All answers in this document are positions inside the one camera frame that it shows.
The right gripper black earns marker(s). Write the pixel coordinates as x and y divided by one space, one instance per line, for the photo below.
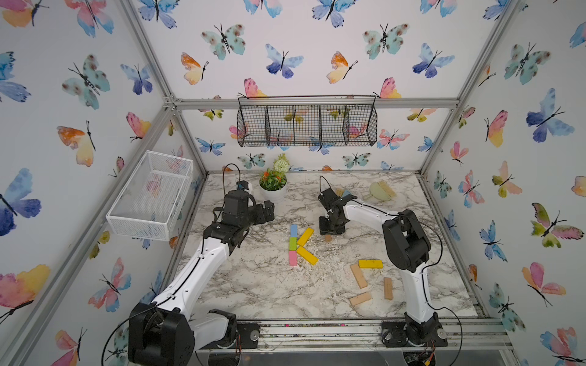
323 229

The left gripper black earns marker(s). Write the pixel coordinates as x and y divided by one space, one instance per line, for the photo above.
260 217

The yellow block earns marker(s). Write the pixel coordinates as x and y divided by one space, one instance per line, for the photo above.
305 254
370 264
305 237

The green block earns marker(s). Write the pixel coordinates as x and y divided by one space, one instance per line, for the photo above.
293 244

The pink block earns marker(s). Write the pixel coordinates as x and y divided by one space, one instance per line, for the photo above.
293 258

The wooden block bottom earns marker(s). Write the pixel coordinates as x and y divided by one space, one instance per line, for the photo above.
361 298

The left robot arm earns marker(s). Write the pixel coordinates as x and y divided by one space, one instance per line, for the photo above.
160 332

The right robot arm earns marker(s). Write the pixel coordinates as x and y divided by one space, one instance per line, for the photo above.
407 247

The potted plant white pot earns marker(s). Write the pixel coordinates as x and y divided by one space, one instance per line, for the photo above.
273 182

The blue hand brush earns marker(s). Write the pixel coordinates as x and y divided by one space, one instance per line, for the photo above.
342 192

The black wire wall basket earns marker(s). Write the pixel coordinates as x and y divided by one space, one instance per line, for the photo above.
295 121

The white mesh wall basket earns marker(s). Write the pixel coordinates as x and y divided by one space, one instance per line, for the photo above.
149 203

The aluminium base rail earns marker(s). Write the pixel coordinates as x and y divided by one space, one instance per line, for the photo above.
362 335

